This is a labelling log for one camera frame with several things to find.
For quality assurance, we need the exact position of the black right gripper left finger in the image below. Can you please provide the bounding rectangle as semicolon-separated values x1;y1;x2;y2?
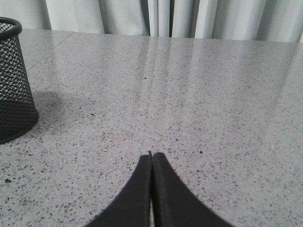
87;155;152;227

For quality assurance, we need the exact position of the black mesh pen bucket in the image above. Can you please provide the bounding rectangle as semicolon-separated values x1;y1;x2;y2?
0;17;39;144

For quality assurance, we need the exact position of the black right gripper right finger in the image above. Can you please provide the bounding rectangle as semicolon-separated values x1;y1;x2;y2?
152;152;231;227

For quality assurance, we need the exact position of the light grey curtain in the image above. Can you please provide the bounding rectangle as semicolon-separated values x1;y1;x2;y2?
0;0;303;43

